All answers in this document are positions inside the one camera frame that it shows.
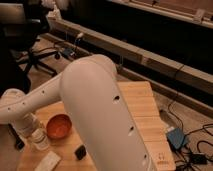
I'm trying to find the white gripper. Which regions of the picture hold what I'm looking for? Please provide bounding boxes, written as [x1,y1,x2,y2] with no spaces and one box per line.
[11,113,43,137]

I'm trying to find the white ceramic cup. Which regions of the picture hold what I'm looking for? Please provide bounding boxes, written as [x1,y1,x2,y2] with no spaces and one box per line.
[31,129,49,151]

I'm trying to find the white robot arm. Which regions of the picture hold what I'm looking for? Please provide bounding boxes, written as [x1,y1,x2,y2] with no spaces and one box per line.
[0,54,157,171]

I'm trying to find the black eraser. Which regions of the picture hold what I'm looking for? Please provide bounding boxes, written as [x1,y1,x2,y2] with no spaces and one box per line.
[75,145,87,160]

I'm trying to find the red-orange bowl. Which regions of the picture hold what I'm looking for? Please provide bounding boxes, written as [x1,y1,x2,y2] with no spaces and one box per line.
[46,114,72,139]

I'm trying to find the blue device on floor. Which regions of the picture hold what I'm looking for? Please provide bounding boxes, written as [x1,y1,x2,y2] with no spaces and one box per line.
[61,48,75,59]

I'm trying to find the black office chair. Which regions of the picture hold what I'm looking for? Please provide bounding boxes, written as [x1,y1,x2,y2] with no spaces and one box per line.
[0,0,62,78]

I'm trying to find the white bottle on ledge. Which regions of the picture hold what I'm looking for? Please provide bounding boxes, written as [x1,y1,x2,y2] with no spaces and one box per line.
[47,6,62,20]

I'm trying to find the blue power adapter box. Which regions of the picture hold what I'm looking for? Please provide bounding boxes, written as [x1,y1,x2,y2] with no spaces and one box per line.
[166,128,189,150]

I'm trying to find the black floor cables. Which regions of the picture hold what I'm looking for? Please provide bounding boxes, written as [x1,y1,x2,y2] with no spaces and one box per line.
[159,99,213,171]

